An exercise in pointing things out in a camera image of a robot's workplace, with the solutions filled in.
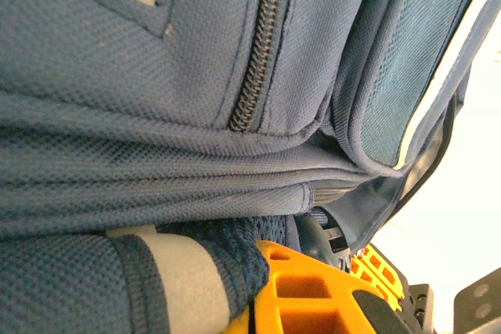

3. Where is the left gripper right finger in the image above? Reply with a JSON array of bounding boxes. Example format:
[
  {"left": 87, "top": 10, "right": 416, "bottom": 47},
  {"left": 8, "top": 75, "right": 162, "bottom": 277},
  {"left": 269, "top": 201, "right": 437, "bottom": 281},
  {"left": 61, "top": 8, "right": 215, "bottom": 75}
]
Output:
[{"left": 350, "top": 243, "right": 406, "bottom": 306}]

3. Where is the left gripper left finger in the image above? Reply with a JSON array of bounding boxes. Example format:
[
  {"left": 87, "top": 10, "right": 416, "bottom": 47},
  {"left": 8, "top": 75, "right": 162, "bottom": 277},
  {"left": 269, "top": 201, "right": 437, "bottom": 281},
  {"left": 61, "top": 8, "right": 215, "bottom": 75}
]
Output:
[{"left": 222, "top": 239, "right": 412, "bottom": 334}]

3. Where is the navy blue backpack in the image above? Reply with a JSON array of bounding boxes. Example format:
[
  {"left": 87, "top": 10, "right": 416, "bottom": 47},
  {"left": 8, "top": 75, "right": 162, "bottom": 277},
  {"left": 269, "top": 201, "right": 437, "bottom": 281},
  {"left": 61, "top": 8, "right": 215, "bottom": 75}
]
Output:
[{"left": 0, "top": 0, "right": 501, "bottom": 334}]

